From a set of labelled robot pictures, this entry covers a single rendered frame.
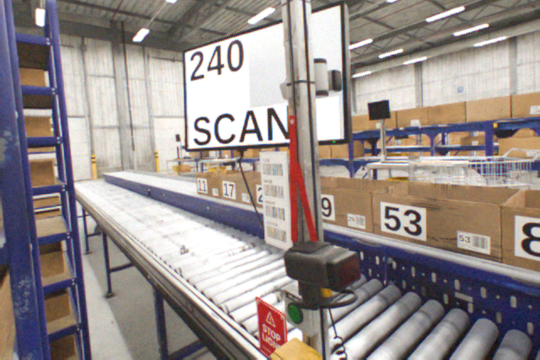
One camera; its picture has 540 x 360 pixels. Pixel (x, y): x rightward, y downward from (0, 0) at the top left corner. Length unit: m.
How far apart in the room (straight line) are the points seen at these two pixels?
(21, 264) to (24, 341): 0.11
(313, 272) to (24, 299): 0.43
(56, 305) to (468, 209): 1.67
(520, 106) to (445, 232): 4.60
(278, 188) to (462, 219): 0.64
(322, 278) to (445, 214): 0.67
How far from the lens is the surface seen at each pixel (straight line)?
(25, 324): 0.60
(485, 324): 1.04
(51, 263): 1.65
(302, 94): 0.52
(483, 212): 1.03
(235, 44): 0.80
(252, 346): 0.89
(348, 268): 0.46
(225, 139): 0.77
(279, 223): 0.59
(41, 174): 1.58
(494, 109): 5.63
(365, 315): 0.99
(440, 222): 1.07
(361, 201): 1.19
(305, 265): 0.47
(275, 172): 0.57
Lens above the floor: 1.26
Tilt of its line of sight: 3 degrees down
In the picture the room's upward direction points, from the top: 4 degrees counter-clockwise
